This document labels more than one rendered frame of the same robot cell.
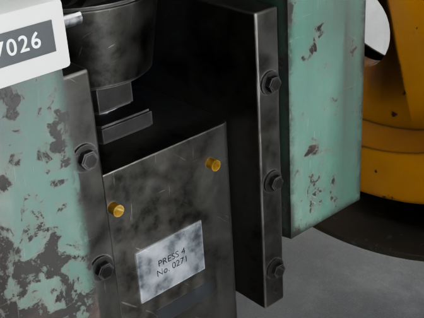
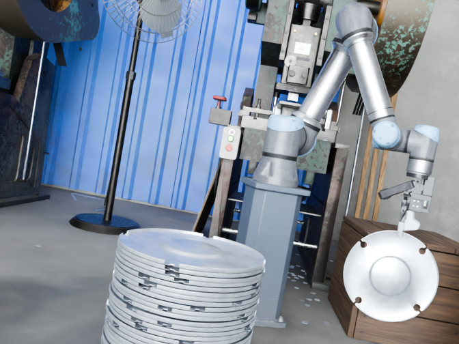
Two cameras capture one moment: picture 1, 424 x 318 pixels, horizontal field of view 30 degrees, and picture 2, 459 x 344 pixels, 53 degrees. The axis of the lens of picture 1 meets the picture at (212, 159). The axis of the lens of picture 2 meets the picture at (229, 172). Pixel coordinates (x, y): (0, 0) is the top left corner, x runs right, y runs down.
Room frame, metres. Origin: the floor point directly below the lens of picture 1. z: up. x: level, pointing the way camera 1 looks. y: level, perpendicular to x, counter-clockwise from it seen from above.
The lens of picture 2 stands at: (-1.21, -1.33, 0.54)
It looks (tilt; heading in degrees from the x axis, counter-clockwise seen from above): 3 degrees down; 44
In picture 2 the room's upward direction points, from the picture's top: 10 degrees clockwise
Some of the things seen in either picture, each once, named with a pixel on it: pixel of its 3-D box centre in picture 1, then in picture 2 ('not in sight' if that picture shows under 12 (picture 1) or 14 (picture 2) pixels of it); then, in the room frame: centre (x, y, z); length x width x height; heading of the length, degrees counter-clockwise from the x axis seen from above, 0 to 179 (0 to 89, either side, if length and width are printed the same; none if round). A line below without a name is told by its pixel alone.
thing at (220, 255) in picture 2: not in sight; (192, 248); (-0.59, -0.67, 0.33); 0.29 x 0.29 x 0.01
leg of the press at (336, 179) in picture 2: not in sight; (328, 182); (0.90, -0.02, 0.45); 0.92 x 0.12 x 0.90; 40
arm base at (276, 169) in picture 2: not in sight; (277, 168); (0.00, -0.38, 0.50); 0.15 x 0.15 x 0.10
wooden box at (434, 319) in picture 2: not in sight; (396, 278); (0.46, -0.65, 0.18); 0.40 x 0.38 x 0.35; 42
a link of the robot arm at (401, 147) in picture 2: not in sight; (391, 138); (0.21, -0.65, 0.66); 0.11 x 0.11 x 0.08; 19
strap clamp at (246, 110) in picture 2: not in sight; (256, 108); (0.52, 0.22, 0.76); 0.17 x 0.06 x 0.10; 130
